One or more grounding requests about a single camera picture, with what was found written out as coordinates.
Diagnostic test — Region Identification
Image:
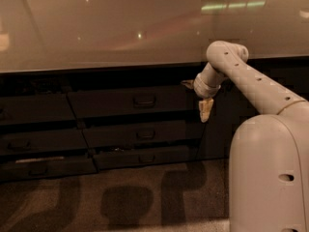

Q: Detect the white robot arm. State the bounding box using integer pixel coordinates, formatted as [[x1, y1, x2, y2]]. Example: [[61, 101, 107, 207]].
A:
[[184, 41, 309, 232]]

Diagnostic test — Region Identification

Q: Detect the dark drawer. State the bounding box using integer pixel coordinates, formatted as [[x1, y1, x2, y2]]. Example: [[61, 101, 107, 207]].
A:
[[0, 130, 87, 156], [0, 94, 74, 126], [0, 156, 97, 182], [82, 119, 207, 149], [93, 145, 198, 170], [68, 85, 197, 118]]

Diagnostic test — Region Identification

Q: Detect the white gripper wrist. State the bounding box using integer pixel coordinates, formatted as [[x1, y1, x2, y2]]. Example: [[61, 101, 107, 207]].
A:
[[181, 73, 221, 123]]

